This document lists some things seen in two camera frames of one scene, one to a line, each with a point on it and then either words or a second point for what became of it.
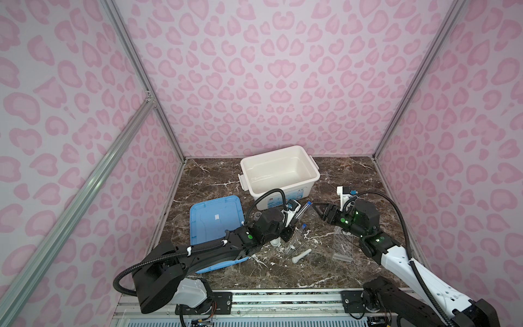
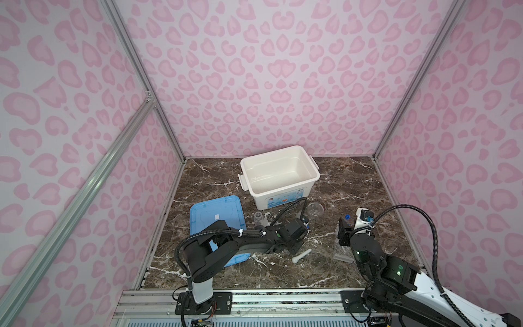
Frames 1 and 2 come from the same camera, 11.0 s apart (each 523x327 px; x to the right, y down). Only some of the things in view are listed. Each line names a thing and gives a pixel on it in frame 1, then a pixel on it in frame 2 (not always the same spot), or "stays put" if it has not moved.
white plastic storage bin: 291,169 stays put
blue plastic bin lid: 210,221 stays put
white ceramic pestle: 295,259 stays put
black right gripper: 331,213 -> 344,233
